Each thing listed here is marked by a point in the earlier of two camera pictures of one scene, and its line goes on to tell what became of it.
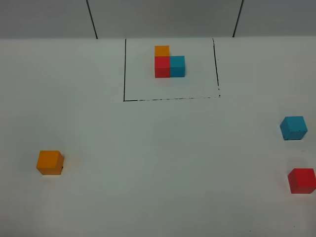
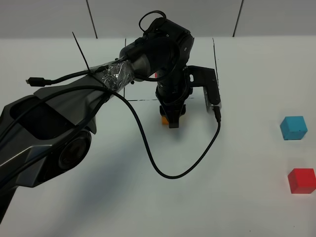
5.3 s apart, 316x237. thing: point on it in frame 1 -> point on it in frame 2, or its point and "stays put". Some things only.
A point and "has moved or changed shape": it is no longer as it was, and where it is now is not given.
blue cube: x=293 y=127 stays put
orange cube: x=50 y=162 has moved or changed shape
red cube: x=302 y=180 stays put
